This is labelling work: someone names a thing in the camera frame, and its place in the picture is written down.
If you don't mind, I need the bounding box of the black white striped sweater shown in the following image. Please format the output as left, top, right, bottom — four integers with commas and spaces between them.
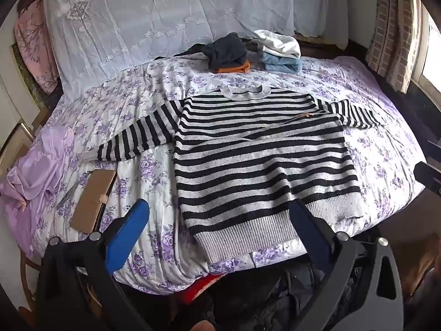
92, 87, 381, 264

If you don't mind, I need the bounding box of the purple floral bed sheet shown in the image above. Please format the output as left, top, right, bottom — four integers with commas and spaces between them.
25, 57, 424, 294

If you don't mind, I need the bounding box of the red object under bed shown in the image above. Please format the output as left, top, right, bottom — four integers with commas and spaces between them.
175, 274, 224, 305

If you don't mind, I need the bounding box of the lilac satin cloth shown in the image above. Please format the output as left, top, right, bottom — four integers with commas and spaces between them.
1, 126, 74, 255

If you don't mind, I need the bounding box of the beige checked window curtain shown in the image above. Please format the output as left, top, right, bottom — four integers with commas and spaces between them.
365, 0, 423, 94

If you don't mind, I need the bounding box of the light blue folded towel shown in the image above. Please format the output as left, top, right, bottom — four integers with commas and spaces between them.
259, 52, 302, 74

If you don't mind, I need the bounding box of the white folded garment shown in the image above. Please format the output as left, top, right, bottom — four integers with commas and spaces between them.
253, 29, 301, 59

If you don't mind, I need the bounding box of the orange folded garment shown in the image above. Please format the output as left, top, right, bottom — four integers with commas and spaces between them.
214, 61, 250, 73

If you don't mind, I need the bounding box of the navy folded garment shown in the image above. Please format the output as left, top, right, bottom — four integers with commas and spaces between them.
176, 33, 248, 72

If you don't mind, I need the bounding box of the pink floral cloth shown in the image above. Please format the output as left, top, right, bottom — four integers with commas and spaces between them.
14, 0, 59, 95

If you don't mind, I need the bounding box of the white lace curtain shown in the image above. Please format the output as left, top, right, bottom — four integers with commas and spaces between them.
43, 0, 349, 99

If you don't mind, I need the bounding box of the wooden picture frame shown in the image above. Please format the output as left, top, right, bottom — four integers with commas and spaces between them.
1, 108, 49, 176

